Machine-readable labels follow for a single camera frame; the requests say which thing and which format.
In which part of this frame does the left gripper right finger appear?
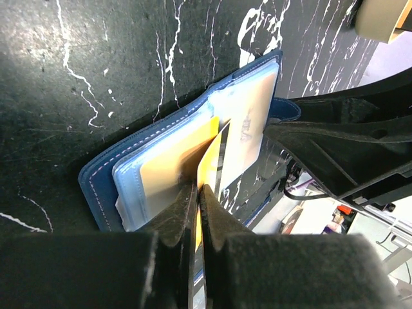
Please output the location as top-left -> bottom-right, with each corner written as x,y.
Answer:
200,185 -> 402,308

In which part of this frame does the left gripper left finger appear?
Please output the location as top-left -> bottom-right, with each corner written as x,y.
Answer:
1,183 -> 197,308

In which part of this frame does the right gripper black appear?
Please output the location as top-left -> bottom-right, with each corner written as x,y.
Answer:
265,68 -> 411,210

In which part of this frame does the yellow black striped card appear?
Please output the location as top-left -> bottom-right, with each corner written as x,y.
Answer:
186,119 -> 232,309

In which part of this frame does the orange patterned credit card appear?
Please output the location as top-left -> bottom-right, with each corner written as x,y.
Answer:
218,73 -> 277,191

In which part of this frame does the blue card holder wallet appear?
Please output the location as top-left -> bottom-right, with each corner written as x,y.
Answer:
78,49 -> 301,232

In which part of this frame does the beige plastic tray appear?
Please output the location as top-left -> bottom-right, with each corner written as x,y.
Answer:
355,0 -> 411,44

